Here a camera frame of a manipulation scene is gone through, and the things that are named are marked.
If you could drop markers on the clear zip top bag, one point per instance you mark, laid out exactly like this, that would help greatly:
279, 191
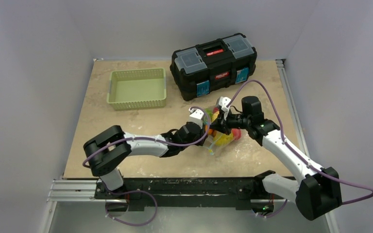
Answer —
209, 145

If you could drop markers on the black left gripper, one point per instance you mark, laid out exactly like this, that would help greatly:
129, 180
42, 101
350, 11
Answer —
201, 134

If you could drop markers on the red fake tomato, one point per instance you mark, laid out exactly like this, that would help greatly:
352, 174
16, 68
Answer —
237, 134

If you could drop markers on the green perforated plastic basket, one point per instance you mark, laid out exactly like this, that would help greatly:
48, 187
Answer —
137, 89

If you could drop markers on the yellow fake pear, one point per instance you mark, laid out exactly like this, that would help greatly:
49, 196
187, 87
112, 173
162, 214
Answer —
214, 116

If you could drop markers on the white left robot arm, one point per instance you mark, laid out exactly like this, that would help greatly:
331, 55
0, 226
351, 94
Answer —
107, 150

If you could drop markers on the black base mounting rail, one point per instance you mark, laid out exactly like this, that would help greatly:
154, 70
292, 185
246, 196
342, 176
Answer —
241, 193

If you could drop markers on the black plastic toolbox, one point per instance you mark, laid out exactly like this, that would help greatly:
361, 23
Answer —
207, 67

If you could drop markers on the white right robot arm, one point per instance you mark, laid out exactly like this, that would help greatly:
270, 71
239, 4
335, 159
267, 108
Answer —
314, 189

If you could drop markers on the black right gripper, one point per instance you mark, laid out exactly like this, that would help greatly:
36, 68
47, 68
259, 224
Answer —
223, 122

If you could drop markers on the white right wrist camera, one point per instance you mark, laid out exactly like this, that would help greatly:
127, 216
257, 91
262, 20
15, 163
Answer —
223, 104

